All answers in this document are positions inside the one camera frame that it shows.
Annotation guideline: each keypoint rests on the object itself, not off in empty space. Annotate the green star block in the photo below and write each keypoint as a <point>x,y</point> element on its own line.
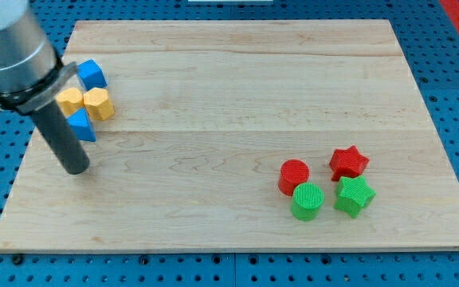
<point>353,195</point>

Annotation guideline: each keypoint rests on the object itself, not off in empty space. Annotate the wooden board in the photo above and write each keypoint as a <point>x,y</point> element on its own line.
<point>206,114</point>

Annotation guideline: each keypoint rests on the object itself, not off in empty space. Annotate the red star block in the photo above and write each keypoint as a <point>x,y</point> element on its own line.
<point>349,162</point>

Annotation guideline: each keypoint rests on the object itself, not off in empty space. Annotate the blue triangle block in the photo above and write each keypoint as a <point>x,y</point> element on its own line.
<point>82,126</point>

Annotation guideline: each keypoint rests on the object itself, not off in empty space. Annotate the yellow block left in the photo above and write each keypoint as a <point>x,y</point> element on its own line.
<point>70,101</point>

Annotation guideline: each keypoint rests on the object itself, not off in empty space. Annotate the red cylinder block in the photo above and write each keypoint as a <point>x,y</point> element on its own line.
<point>293,172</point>

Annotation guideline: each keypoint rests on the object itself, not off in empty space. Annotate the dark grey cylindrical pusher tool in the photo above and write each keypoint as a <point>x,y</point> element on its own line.
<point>55,129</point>

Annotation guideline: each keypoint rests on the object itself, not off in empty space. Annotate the blue cube block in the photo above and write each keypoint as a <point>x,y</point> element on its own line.
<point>91,75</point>

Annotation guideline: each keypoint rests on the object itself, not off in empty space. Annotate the green cylinder block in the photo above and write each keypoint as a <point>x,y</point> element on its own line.
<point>307,199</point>

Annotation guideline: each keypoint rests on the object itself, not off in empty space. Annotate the yellow hexagon block right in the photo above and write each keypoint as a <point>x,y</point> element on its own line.
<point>98,104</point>

